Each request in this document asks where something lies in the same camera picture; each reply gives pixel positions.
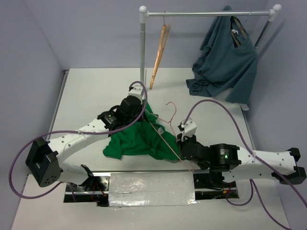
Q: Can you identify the dark hanger with teal shirt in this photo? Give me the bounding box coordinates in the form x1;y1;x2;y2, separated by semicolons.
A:
230;16;248;48

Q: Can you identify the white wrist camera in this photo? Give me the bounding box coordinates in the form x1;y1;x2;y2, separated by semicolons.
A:
128;85;144;102
178;118;197;141

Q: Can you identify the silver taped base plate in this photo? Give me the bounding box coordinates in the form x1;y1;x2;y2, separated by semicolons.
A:
63;171;239;207

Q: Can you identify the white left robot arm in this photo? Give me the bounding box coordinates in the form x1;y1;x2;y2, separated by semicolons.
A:
25;95;144;191

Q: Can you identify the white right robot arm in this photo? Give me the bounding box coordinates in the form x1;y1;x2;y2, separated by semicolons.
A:
176;134;307;187

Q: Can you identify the wooden hanger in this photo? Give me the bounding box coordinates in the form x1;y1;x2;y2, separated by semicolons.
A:
149;11;170;90

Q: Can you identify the teal t shirt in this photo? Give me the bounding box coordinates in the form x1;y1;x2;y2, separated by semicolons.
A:
186;15;258;104

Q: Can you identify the pink wire hanger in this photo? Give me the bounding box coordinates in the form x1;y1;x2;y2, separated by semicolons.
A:
143;101;195;173

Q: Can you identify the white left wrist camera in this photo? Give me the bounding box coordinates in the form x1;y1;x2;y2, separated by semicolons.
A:
128;85;144;102

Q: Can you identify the white metal clothes rack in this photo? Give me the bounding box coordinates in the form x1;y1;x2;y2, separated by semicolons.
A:
139;0;283;81

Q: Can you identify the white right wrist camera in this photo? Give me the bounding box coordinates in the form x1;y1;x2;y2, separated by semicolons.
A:
178;118;197;141

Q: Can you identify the green t shirt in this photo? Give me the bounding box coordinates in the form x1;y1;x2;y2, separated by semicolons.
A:
103;105;179;161

